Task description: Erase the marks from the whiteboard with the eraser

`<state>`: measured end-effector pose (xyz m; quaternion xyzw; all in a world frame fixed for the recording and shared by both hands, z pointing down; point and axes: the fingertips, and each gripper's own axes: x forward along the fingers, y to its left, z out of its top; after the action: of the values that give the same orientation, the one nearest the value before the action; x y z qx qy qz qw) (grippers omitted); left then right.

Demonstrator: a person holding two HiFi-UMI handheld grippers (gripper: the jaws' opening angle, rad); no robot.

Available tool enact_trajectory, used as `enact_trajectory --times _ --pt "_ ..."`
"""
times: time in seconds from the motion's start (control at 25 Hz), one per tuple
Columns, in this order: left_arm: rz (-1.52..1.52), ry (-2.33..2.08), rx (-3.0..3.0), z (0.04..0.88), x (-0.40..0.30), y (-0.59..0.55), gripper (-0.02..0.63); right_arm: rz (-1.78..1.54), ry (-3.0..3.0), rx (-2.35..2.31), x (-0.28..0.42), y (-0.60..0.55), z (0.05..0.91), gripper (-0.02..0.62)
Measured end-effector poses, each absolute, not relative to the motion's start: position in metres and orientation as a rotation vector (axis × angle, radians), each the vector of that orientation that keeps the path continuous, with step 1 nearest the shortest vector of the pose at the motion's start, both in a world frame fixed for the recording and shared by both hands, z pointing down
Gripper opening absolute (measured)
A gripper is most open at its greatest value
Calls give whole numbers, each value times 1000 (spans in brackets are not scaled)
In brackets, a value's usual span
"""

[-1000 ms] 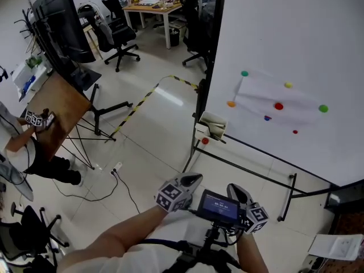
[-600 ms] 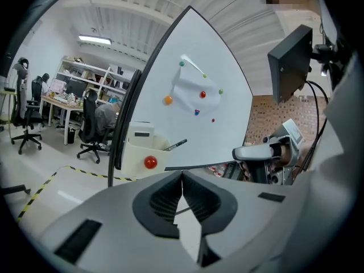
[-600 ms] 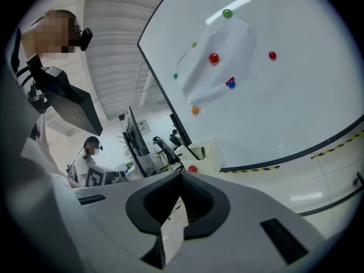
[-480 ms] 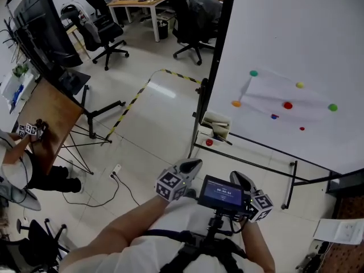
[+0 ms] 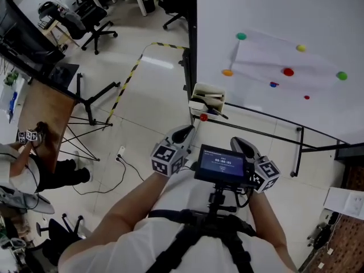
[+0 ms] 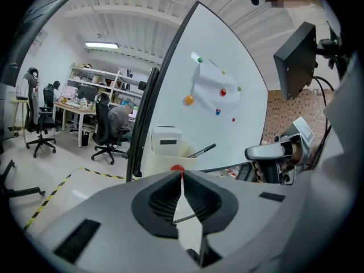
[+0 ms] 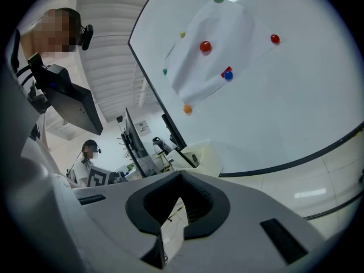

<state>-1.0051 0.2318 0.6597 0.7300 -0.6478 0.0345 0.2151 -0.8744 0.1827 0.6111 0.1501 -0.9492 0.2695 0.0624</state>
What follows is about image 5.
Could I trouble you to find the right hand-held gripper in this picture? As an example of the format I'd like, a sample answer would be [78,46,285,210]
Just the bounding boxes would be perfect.
[230,136,281,195]

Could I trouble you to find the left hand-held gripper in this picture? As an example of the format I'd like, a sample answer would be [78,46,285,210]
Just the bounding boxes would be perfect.
[150,125,197,177]

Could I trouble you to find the white block eraser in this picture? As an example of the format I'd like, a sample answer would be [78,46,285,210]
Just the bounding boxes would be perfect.
[188,99,210,115]

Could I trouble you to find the large white whiteboard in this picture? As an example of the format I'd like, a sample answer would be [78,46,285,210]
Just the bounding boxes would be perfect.
[196,0,364,145]

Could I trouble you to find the person's left forearm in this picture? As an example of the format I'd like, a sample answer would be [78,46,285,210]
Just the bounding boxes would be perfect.
[84,170,169,240]

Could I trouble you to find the person's right forearm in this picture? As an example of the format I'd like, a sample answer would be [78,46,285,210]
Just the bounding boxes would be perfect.
[248,191,288,257]

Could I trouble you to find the black chest-mounted monitor screen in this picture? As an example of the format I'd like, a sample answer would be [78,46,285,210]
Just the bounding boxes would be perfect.
[194,144,248,185]

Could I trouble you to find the black marker pen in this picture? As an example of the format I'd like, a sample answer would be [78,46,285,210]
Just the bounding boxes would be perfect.
[209,108,229,121]

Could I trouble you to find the black chest harness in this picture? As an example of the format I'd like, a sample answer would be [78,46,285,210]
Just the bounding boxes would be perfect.
[147,208,258,273]

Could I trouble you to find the white pen holder box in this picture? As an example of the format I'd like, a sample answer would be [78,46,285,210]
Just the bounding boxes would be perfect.
[191,82,227,120]

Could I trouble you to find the white paper box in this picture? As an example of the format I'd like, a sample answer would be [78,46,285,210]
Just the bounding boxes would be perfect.
[323,186,364,221]

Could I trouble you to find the yellow black hazard tape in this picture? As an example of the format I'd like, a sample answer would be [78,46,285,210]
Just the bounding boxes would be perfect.
[105,42,189,125]

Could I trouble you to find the person's white shirt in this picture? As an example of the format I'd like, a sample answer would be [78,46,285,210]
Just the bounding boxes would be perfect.
[57,168,299,273]

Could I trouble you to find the brown patterned rug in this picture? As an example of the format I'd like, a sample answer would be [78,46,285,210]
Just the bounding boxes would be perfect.
[298,163,364,273]

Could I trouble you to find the white paper sheet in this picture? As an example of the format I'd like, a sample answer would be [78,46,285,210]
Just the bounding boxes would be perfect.
[229,29,344,97]

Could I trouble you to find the brown wooden table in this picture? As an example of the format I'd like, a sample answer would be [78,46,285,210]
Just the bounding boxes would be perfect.
[17,77,78,173]

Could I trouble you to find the black swivel chair base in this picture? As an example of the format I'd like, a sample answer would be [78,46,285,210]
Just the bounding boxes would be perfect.
[35,212,86,267]

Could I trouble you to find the black waste bin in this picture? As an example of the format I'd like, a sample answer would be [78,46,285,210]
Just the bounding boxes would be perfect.
[140,0,157,14]

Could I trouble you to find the black office chair with clothes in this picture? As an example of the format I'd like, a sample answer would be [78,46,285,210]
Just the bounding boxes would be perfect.
[38,0,119,56]

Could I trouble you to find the large black display screen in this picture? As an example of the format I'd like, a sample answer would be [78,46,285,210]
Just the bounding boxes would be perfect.
[0,0,66,71]

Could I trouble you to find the black floor cable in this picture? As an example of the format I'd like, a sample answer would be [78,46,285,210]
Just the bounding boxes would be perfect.
[71,156,146,196]

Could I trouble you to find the black wire table legs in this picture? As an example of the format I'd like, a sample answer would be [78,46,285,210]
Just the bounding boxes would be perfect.
[59,115,114,162]

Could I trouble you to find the black whiteboard stand frame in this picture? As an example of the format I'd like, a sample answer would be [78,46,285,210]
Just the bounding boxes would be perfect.
[178,0,351,179]

